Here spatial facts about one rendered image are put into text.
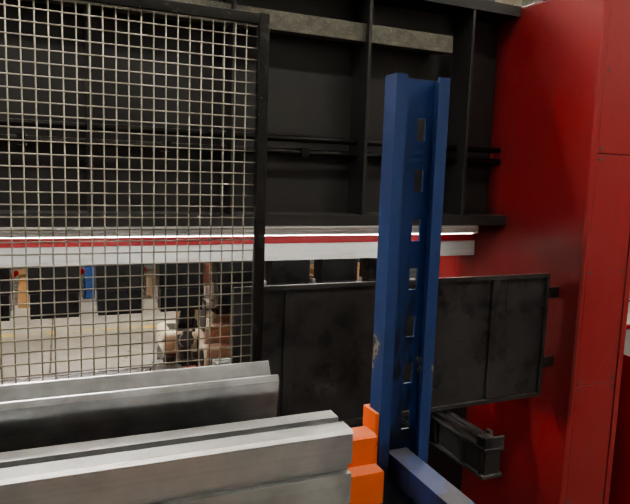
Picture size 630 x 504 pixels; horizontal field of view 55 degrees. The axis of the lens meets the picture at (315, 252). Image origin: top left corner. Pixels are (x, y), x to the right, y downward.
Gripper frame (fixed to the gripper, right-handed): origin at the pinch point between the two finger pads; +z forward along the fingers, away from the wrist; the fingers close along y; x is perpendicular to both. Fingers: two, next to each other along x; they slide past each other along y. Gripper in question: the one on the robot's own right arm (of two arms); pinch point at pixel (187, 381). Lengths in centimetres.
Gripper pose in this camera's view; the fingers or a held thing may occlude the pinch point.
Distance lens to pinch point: 264.1
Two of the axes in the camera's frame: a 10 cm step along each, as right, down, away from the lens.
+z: 1.1, 9.9, -0.9
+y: 5.3, -1.4, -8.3
